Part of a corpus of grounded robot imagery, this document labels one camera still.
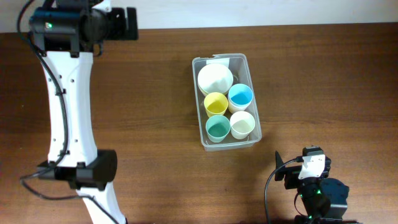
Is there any cream cup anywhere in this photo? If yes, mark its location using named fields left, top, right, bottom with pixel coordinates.
left=229, top=111, right=256, bottom=139

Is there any green cup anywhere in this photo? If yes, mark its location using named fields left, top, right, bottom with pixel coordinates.
left=205, top=115, right=231, bottom=143

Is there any blue cup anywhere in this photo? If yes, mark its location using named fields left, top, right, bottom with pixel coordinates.
left=228, top=83, right=254, bottom=106

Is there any yellow cup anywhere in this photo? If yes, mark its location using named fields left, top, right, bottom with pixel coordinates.
left=204, top=92, right=229, bottom=118

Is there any white bowl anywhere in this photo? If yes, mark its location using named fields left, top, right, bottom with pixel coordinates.
left=197, top=63, right=234, bottom=95

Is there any pink cup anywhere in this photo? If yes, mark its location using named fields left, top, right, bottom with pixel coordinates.
left=228, top=101, right=250, bottom=114

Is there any yellow bowl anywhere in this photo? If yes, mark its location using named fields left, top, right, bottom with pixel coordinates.
left=198, top=86, right=208, bottom=96

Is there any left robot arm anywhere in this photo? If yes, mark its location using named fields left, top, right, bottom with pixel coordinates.
left=29, top=1, right=138, bottom=223

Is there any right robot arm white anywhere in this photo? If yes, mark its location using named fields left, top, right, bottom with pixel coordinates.
left=275, top=146, right=356, bottom=224

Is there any clear plastic container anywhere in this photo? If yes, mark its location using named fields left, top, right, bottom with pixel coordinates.
left=192, top=54, right=262, bottom=151

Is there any right black cable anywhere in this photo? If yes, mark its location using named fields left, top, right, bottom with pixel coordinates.
left=264, top=157, right=304, bottom=224

